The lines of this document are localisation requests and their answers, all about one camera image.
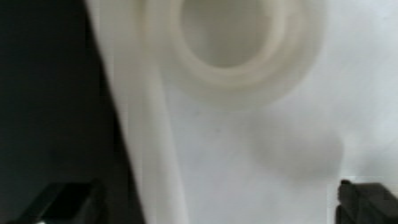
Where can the white square table top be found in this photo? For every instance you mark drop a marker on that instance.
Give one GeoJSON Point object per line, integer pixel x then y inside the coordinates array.
{"type": "Point", "coordinates": [254, 86]}

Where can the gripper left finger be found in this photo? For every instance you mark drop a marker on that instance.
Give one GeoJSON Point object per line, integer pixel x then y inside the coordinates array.
{"type": "Point", "coordinates": [68, 204]}

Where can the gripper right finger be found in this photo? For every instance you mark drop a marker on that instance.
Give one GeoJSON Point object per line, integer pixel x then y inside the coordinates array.
{"type": "Point", "coordinates": [368, 204]}

